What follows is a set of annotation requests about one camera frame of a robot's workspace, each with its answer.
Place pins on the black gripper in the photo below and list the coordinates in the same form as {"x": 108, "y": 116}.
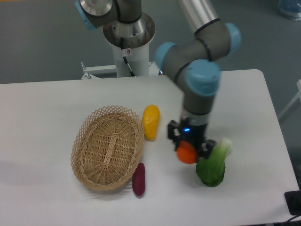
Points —
{"x": 193, "y": 134}

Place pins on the orange fruit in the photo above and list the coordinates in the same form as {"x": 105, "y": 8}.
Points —
{"x": 186, "y": 153}

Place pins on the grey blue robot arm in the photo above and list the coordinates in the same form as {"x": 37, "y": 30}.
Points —
{"x": 192, "y": 67}

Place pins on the woven wicker basket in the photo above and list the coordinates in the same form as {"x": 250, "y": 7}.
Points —
{"x": 108, "y": 148}

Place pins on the green bok choy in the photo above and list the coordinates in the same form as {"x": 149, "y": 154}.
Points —
{"x": 211, "y": 170}

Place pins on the yellow mango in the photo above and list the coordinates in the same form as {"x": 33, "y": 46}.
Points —
{"x": 150, "y": 120}

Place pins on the purple sweet potato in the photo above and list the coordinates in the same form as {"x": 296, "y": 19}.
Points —
{"x": 138, "y": 180}

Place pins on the black device at edge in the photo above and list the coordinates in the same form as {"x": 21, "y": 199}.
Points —
{"x": 293, "y": 201}

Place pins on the blue plastic bag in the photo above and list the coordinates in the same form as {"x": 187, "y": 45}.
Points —
{"x": 290, "y": 9}

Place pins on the white frame at right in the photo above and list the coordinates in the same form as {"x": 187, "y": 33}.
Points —
{"x": 292, "y": 105}

